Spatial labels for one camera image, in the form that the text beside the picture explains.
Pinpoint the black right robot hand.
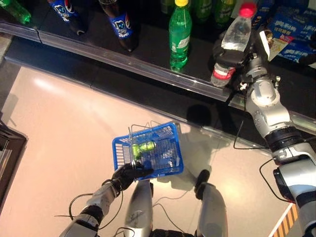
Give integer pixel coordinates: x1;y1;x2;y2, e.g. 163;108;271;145
211;37;257;73

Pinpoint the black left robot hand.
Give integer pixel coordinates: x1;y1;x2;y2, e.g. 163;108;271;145
110;161;155;191

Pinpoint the clear water bottle red cap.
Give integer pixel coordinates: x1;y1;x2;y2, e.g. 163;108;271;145
210;2;258;87

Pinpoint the blue plastic shopping basket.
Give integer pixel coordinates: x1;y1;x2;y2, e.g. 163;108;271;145
112;120;185;183

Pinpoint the green Sprite bottle yellow cap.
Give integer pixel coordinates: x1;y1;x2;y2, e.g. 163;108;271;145
168;0;193;73
0;0;32;25

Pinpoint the silver left robot leg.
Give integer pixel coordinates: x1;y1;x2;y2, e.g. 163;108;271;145
122;181;155;237

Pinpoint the beige wafer roll box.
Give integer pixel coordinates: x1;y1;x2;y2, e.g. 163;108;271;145
264;29;296;62

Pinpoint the blue Oreo cookie box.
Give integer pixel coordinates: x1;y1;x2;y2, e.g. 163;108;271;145
268;6;316;40
277;37;316;65

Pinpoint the black robot waist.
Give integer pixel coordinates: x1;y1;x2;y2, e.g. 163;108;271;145
148;228;198;237

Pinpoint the black store shelf unit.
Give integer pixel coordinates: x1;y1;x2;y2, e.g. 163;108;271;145
0;0;316;154

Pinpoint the Pepsi bottle blue label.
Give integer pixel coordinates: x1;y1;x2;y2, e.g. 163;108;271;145
98;0;141;53
47;0;89;36

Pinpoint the dark low cabinet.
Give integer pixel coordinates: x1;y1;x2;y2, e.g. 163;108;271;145
0;119;28;207

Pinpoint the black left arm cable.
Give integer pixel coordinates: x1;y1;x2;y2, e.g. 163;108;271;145
53;187;124;230

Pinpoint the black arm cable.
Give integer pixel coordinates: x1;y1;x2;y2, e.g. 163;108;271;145
232;82;298;205
53;187;124;230

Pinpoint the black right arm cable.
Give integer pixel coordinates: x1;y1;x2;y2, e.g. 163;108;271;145
232;82;298;205

